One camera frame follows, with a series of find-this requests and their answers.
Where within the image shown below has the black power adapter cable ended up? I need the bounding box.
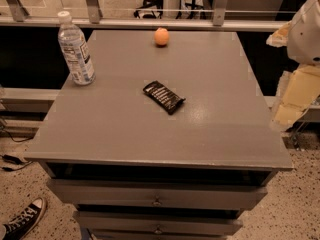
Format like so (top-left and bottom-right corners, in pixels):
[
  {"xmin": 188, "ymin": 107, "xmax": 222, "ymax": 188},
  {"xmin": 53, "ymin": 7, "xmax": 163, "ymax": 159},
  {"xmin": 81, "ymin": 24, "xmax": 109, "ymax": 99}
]
[{"xmin": 0, "ymin": 117, "xmax": 34, "ymax": 173}]

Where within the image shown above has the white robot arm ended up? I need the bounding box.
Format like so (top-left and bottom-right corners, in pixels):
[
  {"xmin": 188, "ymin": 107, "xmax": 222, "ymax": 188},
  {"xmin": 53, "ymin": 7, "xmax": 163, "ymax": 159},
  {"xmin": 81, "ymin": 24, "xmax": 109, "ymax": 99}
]
[{"xmin": 266, "ymin": 0, "xmax": 320, "ymax": 131}]

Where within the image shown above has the metal railing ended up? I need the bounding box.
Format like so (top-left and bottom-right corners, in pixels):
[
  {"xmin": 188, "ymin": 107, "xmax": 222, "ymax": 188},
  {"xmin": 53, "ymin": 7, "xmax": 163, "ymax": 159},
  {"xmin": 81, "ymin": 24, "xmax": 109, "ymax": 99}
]
[{"xmin": 0, "ymin": 0, "xmax": 285, "ymax": 32}]

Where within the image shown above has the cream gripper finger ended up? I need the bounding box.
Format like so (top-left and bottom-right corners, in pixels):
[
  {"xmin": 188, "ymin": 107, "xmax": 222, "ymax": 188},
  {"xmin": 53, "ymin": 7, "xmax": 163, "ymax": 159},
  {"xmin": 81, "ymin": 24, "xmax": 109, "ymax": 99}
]
[
  {"xmin": 271, "ymin": 65, "xmax": 320, "ymax": 128},
  {"xmin": 266, "ymin": 22, "xmax": 290, "ymax": 48}
]

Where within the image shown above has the clear plastic water bottle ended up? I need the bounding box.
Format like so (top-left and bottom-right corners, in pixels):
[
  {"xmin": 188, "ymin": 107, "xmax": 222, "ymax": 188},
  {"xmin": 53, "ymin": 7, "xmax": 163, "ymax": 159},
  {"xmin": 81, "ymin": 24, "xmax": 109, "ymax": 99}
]
[{"xmin": 58, "ymin": 11, "xmax": 95, "ymax": 85}]

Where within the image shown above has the grey drawer cabinet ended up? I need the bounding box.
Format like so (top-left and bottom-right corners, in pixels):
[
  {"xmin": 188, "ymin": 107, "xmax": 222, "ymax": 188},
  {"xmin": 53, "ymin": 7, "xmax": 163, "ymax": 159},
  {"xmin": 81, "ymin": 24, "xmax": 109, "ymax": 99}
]
[{"xmin": 26, "ymin": 30, "xmax": 292, "ymax": 240}]

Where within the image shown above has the black rxbar chocolate wrapper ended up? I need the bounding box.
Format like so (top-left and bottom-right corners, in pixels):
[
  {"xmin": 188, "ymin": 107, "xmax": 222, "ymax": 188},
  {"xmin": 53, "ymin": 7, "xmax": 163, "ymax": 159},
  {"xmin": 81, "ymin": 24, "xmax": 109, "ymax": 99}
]
[{"xmin": 143, "ymin": 81, "xmax": 185, "ymax": 115}]

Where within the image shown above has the orange fruit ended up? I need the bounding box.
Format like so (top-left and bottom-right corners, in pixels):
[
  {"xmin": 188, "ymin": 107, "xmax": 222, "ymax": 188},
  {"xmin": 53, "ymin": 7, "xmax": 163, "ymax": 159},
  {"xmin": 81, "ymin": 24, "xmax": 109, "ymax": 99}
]
[{"xmin": 154, "ymin": 28, "xmax": 169, "ymax": 46}]

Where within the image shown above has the black converse sneaker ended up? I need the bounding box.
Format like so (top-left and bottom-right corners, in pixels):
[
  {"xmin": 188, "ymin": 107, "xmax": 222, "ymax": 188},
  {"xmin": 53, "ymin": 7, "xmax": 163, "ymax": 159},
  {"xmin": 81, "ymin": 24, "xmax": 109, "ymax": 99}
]
[{"xmin": 0, "ymin": 197, "xmax": 47, "ymax": 240}]

